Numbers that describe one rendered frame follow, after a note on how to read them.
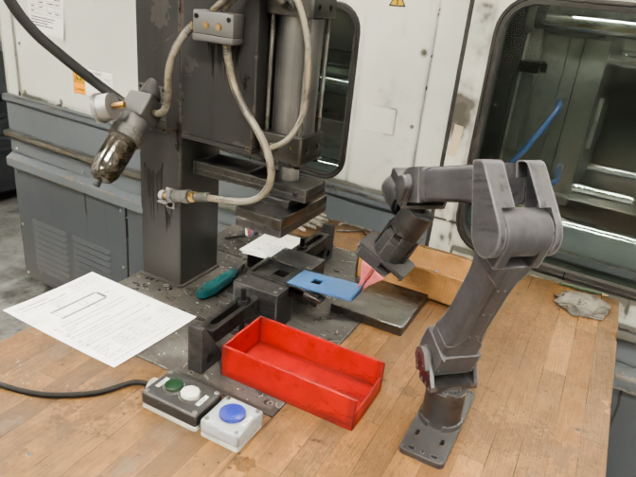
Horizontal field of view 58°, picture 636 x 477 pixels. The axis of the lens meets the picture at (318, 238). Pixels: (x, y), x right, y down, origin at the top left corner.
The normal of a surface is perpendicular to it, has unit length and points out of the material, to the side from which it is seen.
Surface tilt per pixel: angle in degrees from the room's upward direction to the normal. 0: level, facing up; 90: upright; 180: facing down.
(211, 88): 90
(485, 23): 90
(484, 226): 90
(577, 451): 0
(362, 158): 90
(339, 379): 0
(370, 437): 0
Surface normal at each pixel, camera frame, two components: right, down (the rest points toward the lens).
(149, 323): 0.09, -0.92
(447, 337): -0.88, -0.10
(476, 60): -0.51, 0.30
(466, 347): 0.22, 0.70
